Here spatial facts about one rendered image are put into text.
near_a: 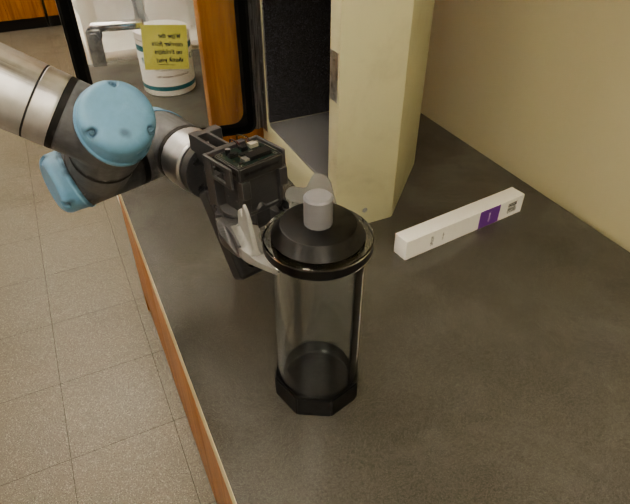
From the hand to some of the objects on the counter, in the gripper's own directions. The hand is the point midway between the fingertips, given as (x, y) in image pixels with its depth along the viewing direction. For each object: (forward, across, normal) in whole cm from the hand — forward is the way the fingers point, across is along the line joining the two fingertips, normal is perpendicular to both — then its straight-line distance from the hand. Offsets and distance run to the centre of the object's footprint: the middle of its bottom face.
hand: (315, 252), depth 55 cm
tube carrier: (-1, 0, +19) cm, 19 cm away
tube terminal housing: (-34, +39, +18) cm, 55 cm away
